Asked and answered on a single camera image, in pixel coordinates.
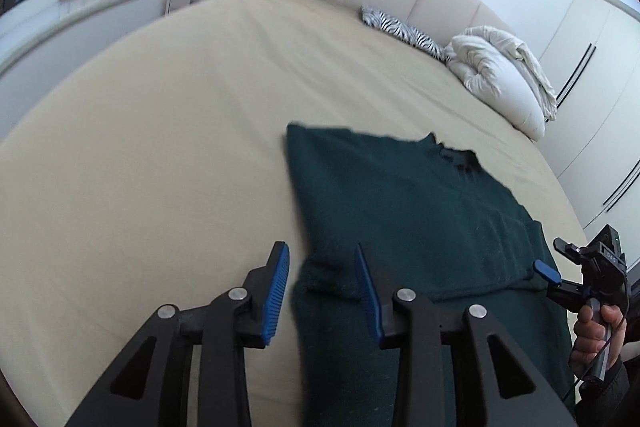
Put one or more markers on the zebra print pillow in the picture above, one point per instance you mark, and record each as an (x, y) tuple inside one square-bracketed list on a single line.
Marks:
[(395, 27)]

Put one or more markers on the white rolled duvet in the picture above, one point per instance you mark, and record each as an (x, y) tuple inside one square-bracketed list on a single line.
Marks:
[(500, 77)]

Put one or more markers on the white wardrobe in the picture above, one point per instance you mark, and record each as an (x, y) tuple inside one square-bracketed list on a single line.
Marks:
[(600, 107)]

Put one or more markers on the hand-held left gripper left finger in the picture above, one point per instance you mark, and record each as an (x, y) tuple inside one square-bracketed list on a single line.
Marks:
[(277, 297)]

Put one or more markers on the white window ledge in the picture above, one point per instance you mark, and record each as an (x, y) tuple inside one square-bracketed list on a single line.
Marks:
[(75, 22)]

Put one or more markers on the person's right forearm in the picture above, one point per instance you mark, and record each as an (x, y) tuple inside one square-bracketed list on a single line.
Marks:
[(615, 397)]

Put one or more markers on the dark green sweater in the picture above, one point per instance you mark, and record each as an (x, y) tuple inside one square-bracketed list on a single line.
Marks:
[(425, 217)]

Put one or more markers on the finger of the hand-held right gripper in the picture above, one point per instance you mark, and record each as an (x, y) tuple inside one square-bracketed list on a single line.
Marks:
[(545, 271), (570, 251)]

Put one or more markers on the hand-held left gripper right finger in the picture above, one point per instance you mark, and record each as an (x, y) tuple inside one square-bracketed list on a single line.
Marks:
[(367, 297)]

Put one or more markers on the person's right hand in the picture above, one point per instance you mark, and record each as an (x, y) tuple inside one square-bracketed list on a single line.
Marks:
[(587, 337)]

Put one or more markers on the beige bed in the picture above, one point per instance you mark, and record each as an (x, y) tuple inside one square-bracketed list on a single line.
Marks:
[(150, 132)]

